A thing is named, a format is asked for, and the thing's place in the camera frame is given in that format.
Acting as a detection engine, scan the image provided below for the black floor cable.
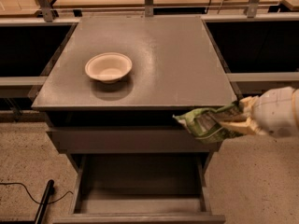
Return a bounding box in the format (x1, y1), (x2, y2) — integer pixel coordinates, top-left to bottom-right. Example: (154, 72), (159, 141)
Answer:
(0, 181), (75, 205)

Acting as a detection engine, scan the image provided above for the black floor bar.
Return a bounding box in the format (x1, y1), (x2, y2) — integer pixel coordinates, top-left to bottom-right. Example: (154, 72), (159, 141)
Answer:
(34, 179), (54, 224)

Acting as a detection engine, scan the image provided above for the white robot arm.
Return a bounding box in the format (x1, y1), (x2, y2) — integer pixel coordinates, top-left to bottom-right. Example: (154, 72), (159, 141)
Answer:
(220, 87), (299, 138)

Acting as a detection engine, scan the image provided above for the white paper bowl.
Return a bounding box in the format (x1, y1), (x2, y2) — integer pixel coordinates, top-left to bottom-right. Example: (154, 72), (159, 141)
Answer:
(85, 52), (133, 83)

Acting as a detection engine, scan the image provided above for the green jalapeno chip bag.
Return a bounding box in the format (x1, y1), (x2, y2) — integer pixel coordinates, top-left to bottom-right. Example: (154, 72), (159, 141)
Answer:
(173, 101), (244, 144)

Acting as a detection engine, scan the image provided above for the grey drawer cabinet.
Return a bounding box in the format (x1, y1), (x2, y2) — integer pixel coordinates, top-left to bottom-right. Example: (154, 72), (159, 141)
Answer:
(32, 15), (238, 224)

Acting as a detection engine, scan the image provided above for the open middle drawer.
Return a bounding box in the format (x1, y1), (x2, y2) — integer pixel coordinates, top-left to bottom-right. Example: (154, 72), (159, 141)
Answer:
(53, 153), (225, 224)

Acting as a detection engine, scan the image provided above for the closed top drawer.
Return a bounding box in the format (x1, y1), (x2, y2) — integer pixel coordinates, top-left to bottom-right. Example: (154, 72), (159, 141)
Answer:
(48, 127), (221, 154)

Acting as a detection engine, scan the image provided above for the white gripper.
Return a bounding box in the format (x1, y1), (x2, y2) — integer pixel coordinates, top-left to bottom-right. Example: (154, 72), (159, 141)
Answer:
(220, 87), (296, 137)

